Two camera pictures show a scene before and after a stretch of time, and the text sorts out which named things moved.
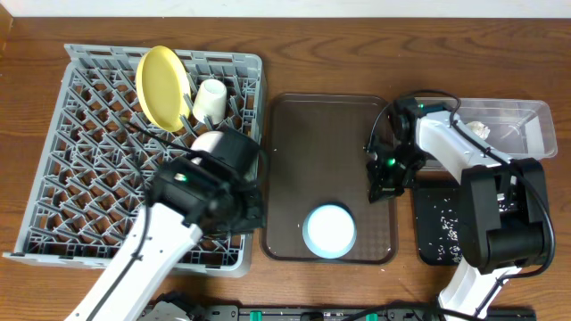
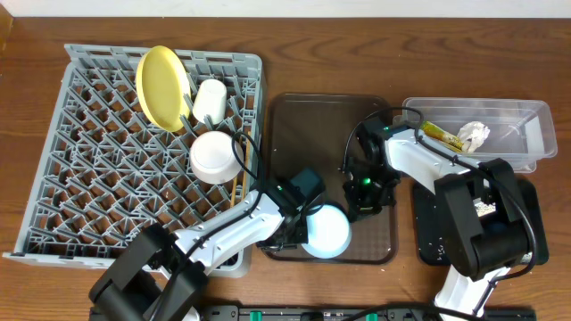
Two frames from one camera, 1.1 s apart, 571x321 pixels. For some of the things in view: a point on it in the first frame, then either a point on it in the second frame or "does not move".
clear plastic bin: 523,129 does not move
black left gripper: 253,219 → 276,243
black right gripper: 381,187 → 359,209
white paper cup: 211,99 does not move
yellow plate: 162,82 does not move
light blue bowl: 329,231 does not move
